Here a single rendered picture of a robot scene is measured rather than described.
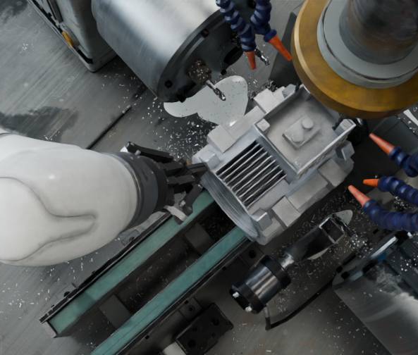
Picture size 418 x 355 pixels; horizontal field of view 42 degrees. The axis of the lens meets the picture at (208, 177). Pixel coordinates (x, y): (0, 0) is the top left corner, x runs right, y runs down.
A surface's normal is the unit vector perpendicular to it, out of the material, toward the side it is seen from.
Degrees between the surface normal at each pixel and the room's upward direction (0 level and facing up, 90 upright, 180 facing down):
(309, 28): 0
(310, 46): 0
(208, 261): 0
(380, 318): 66
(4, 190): 17
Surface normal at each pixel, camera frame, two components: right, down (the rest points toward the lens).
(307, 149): 0.04, -0.25
